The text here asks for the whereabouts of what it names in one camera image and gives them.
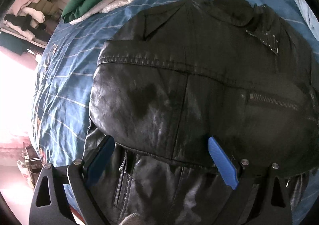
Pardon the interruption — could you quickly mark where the black leather jacket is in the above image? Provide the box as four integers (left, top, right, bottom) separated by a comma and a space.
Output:
87, 0, 318, 224

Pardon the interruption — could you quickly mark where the clothes rack with hanging clothes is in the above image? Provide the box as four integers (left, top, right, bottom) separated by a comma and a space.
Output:
1, 0, 62, 55

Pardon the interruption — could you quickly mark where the blue striped duvet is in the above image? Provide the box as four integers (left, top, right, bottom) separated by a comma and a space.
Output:
31, 0, 318, 224

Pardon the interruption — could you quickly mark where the light blue folded comforter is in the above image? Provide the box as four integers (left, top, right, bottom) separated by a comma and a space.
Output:
294, 0, 319, 41

